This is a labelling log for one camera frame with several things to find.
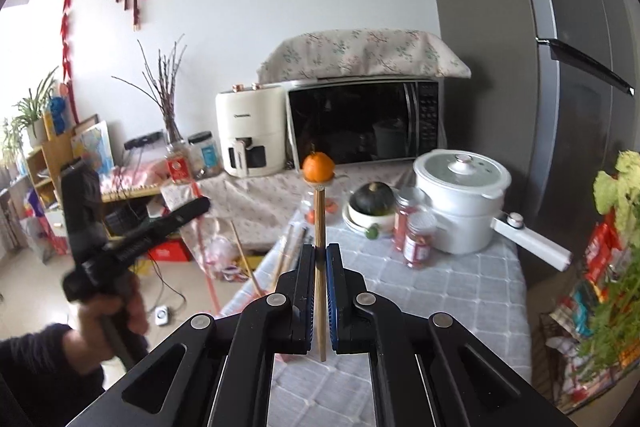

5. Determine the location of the bare twig bunch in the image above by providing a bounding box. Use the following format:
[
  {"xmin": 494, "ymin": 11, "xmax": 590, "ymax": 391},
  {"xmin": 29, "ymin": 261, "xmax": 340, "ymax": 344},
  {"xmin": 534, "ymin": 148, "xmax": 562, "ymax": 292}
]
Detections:
[{"xmin": 112, "ymin": 34, "xmax": 189, "ymax": 144}]

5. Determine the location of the person's left forearm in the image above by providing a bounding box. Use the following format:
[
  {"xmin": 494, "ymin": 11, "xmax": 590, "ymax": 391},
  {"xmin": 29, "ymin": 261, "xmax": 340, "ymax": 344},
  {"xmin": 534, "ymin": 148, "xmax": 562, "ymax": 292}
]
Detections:
[{"xmin": 0, "ymin": 322, "xmax": 107, "ymax": 427}]

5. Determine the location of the orange fruit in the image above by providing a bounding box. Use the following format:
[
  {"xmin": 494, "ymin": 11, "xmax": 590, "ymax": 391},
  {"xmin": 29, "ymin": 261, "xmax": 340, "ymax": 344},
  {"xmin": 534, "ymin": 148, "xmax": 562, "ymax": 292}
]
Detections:
[{"xmin": 302, "ymin": 150, "xmax": 336, "ymax": 183}]

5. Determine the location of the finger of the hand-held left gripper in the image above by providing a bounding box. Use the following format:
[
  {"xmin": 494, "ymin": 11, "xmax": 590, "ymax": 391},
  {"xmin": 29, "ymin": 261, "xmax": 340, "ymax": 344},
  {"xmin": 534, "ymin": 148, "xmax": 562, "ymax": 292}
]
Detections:
[{"xmin": 102, "ymin": 197, "xmax": 211, "ymax": 267}]

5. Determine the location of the blue toy figure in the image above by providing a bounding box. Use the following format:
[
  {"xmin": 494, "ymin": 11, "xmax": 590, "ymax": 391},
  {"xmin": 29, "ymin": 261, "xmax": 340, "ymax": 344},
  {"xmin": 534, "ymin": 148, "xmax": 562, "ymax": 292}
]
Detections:
[{"xmin": 47, "ymin": 97, "xmax": 69, "ymax": 134}]

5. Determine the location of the black cable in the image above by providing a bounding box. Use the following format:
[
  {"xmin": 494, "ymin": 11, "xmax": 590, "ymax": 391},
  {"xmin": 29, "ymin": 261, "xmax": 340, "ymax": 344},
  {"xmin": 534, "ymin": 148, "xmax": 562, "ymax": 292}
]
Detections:
[{"xmin": 144, "ymin": 257, "xmax": 187, "ymax": 309}]

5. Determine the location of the floral tablecloth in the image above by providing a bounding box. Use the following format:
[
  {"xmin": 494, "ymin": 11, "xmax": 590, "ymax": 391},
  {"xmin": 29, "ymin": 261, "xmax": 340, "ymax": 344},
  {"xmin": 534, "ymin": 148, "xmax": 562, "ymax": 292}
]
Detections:
[{"xmin": 160, "ymin": 162, "xmax": 417, "ymax": 254}]

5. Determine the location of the low wooden table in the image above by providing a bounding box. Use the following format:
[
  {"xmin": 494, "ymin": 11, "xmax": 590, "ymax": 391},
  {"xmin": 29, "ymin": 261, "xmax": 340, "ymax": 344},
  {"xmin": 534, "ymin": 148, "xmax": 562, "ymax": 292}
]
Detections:
[{"xmin": 99, "ymin": 186, "xmax": 167, "ymax": 204}]

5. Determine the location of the grey checked tablecloth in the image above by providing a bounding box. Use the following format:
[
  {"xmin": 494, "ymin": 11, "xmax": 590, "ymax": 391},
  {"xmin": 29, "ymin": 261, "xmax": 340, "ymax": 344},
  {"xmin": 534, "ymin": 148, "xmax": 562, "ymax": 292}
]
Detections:
[{"xmin": 220, "ymin": 202, "xmax": 534, "ymax": 427}]

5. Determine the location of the red chilli string ornament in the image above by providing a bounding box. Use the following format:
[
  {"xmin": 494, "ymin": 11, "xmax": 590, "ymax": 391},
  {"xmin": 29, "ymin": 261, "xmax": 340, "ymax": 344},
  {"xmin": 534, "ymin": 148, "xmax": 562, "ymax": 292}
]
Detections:
[{"xmin": 58, "ymin": 0, "xmax": 84, "ymax": 126}]

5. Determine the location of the blue label jar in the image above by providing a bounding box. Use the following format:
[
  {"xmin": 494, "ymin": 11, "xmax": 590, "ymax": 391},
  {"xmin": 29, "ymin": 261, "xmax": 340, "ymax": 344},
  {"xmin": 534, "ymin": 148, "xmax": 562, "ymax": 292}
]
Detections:
[{"xmin": 187, "ymin": 131, "xmax": 224, "ymax": 180}]

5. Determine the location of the white microwave oven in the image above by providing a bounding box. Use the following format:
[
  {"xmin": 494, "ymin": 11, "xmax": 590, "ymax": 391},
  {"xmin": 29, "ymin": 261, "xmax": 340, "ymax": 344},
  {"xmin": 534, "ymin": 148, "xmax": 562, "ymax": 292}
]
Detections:
[{"xmin": 285, "ymin": 78, "xmax": 442, "ymax": 168}]

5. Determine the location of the red plastic bag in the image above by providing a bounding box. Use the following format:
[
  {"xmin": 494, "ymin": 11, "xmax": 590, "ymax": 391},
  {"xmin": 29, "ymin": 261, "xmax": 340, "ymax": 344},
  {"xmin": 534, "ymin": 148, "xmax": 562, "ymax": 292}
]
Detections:
[{"xmin": 581, "ymin": 211, "xmax": 627, "ymax": 289}]

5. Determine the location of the labelled red spice jar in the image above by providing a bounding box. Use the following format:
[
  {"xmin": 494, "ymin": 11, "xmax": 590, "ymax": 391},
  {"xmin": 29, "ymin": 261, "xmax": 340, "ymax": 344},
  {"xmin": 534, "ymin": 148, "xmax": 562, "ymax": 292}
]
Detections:
[{"xmin": 402, "ymin": 211, "xmax": 439, "ymax": 269}]

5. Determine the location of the pink cloth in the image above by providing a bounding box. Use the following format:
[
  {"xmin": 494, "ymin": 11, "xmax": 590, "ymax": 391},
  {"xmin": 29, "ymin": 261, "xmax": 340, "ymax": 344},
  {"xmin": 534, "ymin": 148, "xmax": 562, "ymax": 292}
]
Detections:
[{"xmin": 100, "ymin": 158, "xmax": 172, "ymax": 198}]

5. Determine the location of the black wire rack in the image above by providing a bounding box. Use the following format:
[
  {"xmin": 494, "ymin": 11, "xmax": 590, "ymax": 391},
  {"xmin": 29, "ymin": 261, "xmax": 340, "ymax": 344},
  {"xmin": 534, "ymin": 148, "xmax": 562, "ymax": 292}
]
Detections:
[{"xmin": 537, "ymin": 306, "xmax": 640, "ymax": 414}]

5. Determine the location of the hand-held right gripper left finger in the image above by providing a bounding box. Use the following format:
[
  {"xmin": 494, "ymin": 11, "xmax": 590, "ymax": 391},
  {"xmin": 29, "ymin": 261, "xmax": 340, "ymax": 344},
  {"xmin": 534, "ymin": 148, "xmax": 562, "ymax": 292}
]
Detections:
[{"xmin": 65, "ymin": 244, "xmax": 317, "ymax": 427}]

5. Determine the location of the grey refrigerator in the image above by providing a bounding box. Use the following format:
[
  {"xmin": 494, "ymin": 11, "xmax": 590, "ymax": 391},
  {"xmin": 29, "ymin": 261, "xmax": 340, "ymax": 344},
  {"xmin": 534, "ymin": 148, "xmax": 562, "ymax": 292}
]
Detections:
[{"xmin": 415, "ymin": 0, "xmax": 640, "ymax": 268}]

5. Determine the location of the floral microwave cover cloth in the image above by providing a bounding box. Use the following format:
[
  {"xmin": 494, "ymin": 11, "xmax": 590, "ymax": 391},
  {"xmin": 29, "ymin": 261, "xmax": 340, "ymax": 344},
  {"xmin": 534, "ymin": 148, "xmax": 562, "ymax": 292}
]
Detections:
[{"xmin": 256, "ymin": 28, "xmax": 472, "ymax": 84}]

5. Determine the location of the framed map picture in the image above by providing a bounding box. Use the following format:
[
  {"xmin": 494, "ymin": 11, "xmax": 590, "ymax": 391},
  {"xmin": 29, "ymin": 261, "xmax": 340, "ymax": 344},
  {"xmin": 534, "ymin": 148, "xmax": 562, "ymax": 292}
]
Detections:
[{"xmin": 70, "ymin": 119, "xmax": 116, "ymax": 180}]

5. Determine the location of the white bowl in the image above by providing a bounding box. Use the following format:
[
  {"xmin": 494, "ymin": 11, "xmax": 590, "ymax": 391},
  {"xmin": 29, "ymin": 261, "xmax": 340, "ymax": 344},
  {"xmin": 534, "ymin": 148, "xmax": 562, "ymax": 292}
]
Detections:
[{"xmin": 342, "ymin": 202, "xmax": 399, "ymax": 238}]

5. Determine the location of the black storage basket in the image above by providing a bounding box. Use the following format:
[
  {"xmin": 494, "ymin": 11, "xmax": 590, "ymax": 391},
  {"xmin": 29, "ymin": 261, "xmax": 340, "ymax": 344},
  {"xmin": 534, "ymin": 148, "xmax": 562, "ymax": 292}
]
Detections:
[{"xmin": 102, "ymin": 202, "xmax": 152, "ymax": 239}]

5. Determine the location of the person's left hand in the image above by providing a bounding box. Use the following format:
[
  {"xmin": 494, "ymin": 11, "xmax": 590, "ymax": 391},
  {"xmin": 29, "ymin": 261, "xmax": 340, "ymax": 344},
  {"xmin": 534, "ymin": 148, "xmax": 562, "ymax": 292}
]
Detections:
[{"xmin": 77, "ymin": 277, "xmax": 150, "ymax": 364}]

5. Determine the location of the plain red spice jar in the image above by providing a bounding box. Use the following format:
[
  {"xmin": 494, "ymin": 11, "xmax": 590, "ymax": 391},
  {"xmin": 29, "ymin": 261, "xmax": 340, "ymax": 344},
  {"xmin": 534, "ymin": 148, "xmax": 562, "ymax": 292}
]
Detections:
[{"xmin": 394, "ymin": 187, "xmax": 426, "ymax": 253}]

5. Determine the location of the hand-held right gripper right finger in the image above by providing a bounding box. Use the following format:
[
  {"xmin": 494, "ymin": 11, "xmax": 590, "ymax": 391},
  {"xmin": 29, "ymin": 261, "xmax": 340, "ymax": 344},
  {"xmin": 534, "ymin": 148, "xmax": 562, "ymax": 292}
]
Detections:
[{"xmin": 325, "ymin": 243, "xmax": 577, "ymax": 427}]

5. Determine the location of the red cardboard box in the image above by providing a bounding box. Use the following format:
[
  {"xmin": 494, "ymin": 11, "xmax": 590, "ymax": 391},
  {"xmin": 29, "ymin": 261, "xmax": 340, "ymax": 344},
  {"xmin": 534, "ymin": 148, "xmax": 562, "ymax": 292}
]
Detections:
[{"xmin": 149, "ymin": 239, "xmax": 194, "ymax": 263}]

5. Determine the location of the dark green pumpkin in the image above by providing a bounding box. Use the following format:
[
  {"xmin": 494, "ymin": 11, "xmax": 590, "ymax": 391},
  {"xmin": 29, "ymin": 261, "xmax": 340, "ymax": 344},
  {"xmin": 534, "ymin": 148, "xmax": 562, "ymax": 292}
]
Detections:
[{"xmin": 352, "ymin": 182, "xmax": 396, "ymax": 216}]

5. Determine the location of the wooden shelf unit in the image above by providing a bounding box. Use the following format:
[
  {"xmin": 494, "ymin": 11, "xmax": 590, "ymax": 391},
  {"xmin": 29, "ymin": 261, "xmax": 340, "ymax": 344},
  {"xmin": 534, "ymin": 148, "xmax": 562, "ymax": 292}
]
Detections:
[{"xmin": 22, "ymin": 114, "xmax": 102, "ymax": 208}]

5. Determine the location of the cilantro bunch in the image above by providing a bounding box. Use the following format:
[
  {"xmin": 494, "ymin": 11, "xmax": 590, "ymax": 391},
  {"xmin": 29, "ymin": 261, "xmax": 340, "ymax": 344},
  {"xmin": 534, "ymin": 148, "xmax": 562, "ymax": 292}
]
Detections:
[{"xmin": 574, "ymin": 276, "xmax": 640, "ymax": 384}]

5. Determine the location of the cream air fryer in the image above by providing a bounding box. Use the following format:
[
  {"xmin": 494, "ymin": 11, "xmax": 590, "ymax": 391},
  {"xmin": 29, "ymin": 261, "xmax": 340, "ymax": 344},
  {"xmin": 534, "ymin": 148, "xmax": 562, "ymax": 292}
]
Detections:
[{"xmin": 215, "ymin": 82, "xmax": 287, "ymax": 179}]

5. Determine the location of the green lettuce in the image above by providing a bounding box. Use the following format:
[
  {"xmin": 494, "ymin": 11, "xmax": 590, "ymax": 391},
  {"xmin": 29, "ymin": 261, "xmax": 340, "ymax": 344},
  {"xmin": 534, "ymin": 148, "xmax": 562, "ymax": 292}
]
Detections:
[{"xmin": 592, "ymin": 150, "xmax": 640, "ymax": 229}]

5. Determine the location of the white electric cooking pot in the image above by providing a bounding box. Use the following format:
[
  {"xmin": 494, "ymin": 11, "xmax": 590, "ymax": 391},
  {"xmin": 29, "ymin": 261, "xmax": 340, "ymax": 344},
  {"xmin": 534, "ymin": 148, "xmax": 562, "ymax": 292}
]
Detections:
[{"xmin": 412, "ymin": 149, "xmax": 574, "ymax": 271}]

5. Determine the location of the black power strip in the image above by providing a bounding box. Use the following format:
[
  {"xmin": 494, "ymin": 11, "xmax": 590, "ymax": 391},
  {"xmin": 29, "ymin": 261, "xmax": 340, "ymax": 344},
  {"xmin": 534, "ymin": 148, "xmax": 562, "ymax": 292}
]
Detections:
[{"xmin": 123, "ymin": 132, "xmax": 166, "ymax": 151}]

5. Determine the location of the wooden chopstick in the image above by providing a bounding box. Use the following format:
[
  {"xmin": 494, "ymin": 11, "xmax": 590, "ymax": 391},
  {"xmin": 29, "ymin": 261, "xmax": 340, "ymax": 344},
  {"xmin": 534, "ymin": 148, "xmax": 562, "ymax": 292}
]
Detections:
[
  {"xmin": 313, "ymin": 188, "xmax": 327, "ymax": 362},
  {"xmin": 273, "ymin": 224, "xmax": 297, "ymax": 289},
  {"xmin": 229, "ymin": 220, "xmax": 262, "ymax": 299}
]

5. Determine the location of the green potted plant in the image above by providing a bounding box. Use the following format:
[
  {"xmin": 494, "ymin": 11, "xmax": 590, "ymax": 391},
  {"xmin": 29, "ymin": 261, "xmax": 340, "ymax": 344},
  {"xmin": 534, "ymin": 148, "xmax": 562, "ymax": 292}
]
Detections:
[{"xmin": 0, "ymin": 67, "xmax": 59, "ymax": 168}]

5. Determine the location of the clear plastic bag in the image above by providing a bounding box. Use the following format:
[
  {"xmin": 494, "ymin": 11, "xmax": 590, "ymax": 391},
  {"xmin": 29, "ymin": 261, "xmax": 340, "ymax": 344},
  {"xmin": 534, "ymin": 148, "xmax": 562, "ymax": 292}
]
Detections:
[{"xmin": 204, "ymin": 234, "xmax": 247, "ymax": 284}]

